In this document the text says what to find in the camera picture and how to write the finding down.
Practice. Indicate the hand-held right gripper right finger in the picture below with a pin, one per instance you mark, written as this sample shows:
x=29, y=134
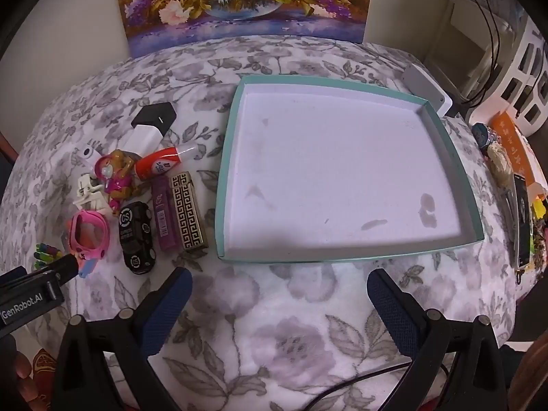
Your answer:
x=393, y=308

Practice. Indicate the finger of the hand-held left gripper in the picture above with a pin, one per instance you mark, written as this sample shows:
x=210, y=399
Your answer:
x=60, y=269

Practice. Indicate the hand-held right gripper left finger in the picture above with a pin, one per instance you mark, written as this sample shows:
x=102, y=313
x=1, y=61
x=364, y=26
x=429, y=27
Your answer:
x=168, y=308

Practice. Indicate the colourful building blocks toy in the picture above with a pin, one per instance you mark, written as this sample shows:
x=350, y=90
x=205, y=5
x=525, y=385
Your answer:
x=45, y=254

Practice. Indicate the pink wrist watch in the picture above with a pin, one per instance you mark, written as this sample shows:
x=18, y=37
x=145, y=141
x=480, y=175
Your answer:
x=87, y=235

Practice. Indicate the black toy car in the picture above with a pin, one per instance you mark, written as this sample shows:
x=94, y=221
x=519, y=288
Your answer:
x=136, y=235

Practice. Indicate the purple lighter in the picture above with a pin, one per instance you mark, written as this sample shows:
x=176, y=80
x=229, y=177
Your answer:
x=165, y=218

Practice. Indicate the gold patterned lighter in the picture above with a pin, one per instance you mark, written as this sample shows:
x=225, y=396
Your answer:
x=188, y=212

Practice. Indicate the teal cardboard tray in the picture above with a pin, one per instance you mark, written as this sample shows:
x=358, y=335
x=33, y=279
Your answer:
x=334, y=171

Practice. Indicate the person's left hand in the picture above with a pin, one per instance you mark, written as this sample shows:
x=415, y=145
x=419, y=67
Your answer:
x=26, y=370

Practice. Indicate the red patterned cloth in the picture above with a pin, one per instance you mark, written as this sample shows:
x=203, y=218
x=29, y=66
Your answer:
x=45, y=361

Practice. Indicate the grey floral blanket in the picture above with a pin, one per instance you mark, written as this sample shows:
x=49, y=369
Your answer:
x=274, y=334

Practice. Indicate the pink dog toy figure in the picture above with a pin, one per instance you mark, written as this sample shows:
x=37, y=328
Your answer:
x=117, y=175

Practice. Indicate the orange glue tube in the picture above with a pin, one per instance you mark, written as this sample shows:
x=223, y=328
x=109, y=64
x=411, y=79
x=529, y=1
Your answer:
x=156, y=163

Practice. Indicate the black phone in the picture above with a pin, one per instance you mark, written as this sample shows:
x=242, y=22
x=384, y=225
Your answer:
x=522, y=218

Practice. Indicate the black and white charger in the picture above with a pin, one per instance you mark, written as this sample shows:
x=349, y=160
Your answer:
x=150, y=124

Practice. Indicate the yellow sticky notes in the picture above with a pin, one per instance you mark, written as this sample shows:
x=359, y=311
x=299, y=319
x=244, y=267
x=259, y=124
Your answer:
x=539, y=209

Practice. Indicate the beige crumpled item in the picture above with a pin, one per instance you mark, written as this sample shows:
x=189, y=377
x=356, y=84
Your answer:
x=498, y=160

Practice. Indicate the blue wristwatch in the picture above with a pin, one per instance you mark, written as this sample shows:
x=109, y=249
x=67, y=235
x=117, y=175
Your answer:
x=486, y=134

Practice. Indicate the orange book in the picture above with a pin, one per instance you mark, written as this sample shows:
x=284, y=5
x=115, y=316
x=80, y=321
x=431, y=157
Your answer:
x=516, y=145

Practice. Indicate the white plastic rack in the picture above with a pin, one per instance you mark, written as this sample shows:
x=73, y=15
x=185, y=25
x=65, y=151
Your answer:
x=524, y=68

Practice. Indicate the flower painting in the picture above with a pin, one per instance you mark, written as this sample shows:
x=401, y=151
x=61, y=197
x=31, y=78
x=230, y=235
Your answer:
x=244, y=4

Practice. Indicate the small white toy camera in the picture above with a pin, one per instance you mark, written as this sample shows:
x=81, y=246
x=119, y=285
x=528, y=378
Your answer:
x=87, y=154

